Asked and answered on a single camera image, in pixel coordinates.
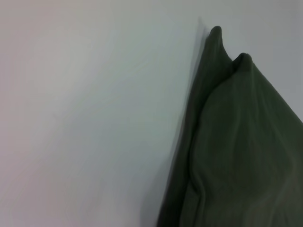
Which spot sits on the dark green FREE t-shirt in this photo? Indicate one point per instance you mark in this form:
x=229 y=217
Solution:
x=236 y=153

